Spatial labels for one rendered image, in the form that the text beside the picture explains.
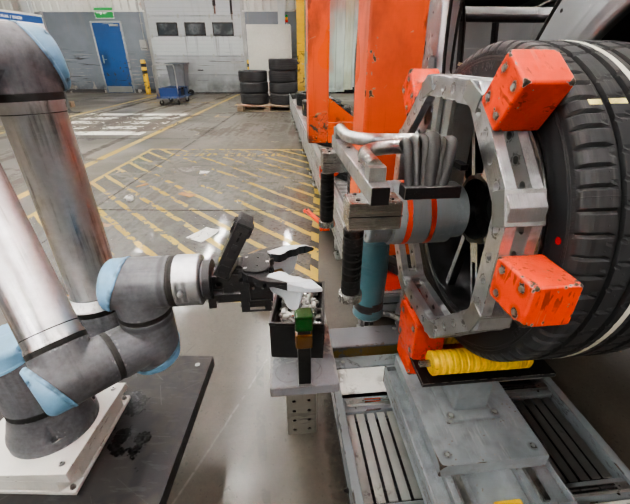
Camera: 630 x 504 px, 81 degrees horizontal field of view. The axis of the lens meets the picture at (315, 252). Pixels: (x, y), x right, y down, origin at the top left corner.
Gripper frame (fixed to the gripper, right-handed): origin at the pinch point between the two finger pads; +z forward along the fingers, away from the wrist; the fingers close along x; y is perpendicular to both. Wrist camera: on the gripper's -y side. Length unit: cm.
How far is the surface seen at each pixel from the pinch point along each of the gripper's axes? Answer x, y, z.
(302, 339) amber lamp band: -6.7, 22.7, -2.7
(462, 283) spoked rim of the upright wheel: -22, 20, 41
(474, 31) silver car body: -255, -55, 148
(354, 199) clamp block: 1.2, -12.1, 5.7
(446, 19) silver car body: -140, -51, 76
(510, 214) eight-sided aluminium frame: 10.3, -12.2, 26.8
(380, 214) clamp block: 2.8, -9.9, 9.7
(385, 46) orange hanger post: -55, -36, 24
